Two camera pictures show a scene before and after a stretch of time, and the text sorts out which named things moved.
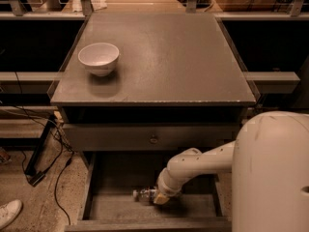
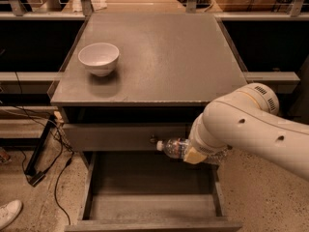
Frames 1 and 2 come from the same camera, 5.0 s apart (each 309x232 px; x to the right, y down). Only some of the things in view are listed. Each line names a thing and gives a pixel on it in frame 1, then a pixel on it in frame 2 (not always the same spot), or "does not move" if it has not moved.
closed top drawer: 149,136 does not move
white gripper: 163,187 to 206,148
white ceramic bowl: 99,58 does not move
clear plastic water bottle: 145,194 to 175,148
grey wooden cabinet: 179,85 does not move
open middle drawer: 106,202 does not move
